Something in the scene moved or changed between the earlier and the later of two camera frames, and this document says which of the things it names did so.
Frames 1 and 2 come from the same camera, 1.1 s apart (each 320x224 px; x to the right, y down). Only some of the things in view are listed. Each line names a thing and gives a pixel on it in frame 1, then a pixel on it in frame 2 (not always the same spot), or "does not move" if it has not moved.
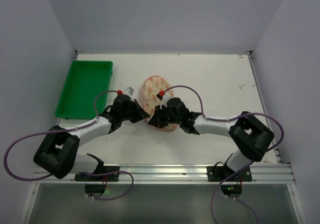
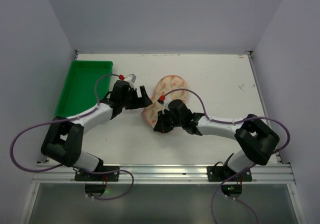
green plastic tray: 86,80 does not move
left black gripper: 135,110 -> 135,99
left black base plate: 81,177 does not move
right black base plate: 219,173 does not move
